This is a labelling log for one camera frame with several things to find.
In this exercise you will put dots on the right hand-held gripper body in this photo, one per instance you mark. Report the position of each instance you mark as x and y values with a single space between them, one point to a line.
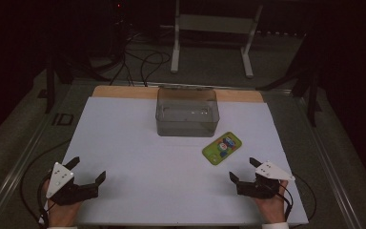
271 171

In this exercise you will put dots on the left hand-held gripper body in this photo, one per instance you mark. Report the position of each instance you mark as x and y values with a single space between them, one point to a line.
58 178

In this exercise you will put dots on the green snack packet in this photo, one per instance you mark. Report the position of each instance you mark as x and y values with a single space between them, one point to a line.
222 148

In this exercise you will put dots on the clear plastic container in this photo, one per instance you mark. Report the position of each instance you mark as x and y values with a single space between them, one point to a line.
187 117

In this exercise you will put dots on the person's left hand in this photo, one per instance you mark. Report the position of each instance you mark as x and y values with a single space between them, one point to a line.
62 214

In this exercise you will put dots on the person's right hand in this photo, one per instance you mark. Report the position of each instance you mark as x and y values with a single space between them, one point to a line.
273 210

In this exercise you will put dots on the white table mat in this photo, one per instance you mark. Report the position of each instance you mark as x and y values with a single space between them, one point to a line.
146 165

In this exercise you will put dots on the black metal stand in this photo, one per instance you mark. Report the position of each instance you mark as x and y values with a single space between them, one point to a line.
313 98
50 86

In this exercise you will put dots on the white metal stand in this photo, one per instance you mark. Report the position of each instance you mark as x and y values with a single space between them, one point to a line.
216 24

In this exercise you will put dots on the metal floor rail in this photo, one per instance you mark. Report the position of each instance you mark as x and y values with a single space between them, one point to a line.
12 176
333 178

